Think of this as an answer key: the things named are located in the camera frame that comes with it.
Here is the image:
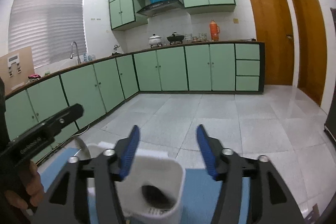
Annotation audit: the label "black range hood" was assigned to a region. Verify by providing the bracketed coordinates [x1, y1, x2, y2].
[137, 0, 185, 17]

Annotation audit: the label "brown wooden door right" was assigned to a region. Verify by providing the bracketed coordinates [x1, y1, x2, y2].
[292, 0, 327, 106]

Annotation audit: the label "white cooking pot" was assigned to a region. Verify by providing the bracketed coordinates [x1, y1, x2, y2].
[149, 34, 162, 48]

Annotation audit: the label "black glass cabinet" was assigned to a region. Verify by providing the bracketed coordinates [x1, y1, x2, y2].
[324, 7, 336, 142]

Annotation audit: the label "chrome kitchen faucet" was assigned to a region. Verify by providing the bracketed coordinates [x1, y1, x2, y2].
[70, 42, 81, 65]

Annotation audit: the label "brown studded strip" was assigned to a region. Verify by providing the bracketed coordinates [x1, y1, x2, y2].
[305, 203, 320, 224]

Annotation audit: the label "brown wooden door left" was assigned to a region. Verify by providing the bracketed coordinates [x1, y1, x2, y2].
[250, 0, 294, 85]

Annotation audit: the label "blue felt table mat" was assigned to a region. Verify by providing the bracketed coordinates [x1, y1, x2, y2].
[39, 147, 251, 224]

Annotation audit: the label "window blinds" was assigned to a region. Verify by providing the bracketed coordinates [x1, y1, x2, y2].
[8, 0, 87, 68]

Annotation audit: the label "person's left hand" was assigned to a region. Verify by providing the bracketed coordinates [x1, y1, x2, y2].
[5, 160, 45, 210]

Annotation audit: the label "black wok on stove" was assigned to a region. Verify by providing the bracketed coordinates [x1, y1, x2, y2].
[167, 32, 185, 45]

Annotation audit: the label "orange thermos flask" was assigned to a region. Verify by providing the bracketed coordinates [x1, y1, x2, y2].
[209, 20, 220, 42]

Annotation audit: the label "green lower kitchen cabinets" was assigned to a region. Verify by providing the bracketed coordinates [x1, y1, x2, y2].
[0, 41, 266, 162]

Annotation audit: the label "white double utensil holder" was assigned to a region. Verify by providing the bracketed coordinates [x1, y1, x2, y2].
[75, 137, 186, 224]

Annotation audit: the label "brown wooden door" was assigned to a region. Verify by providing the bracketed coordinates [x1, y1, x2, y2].
[250, 0, 294, 85]
[292, 0, 327, 106]

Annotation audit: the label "black spoon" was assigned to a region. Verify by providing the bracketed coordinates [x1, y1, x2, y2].
[141, 184, 176, 210]

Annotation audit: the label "cardboard sheet with sockets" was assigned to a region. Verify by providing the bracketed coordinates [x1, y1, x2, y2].
[0, 47, 35, 95]

